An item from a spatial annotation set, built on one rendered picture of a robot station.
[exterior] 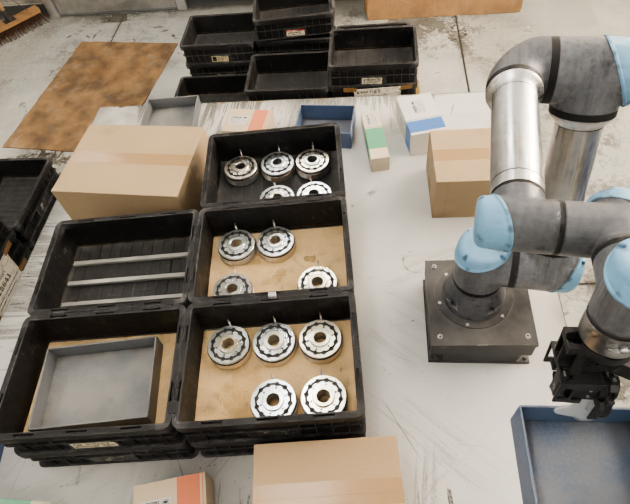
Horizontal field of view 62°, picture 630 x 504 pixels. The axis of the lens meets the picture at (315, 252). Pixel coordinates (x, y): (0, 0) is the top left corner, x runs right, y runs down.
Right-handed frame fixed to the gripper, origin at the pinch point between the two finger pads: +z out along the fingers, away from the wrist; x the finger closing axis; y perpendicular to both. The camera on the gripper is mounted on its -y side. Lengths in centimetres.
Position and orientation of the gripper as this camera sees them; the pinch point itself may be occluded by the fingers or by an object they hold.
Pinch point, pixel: (582, 410)
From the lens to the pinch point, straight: 97.1
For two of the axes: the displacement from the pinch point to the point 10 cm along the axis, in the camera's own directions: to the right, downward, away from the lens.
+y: -9.9, -0.2, 1.4
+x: -1.1, 7.2, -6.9
